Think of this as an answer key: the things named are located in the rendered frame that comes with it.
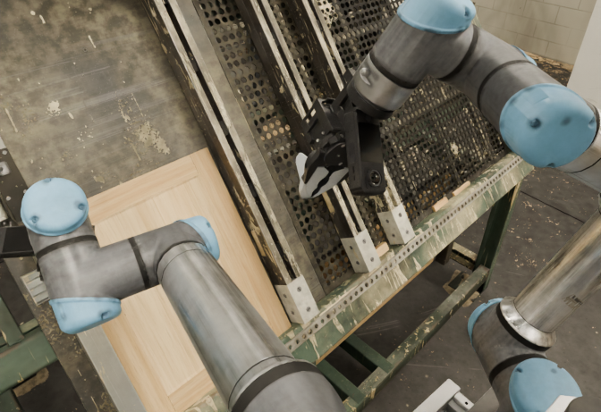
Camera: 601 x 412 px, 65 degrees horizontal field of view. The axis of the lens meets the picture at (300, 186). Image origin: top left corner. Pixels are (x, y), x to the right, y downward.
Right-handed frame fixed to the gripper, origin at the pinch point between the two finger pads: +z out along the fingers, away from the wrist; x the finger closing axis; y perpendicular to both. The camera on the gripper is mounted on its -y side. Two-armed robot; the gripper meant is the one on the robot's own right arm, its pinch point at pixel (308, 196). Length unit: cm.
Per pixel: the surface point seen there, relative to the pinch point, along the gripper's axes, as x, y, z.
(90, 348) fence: 21, 4, 62
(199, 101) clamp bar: -5, 54, 30
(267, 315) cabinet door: -25, 6, 63
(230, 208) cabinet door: -15, 32, 48
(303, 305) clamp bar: -34, 5, 58
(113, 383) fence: 17, -3, 66
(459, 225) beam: -110, 24, 49
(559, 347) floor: -198, -23, 92
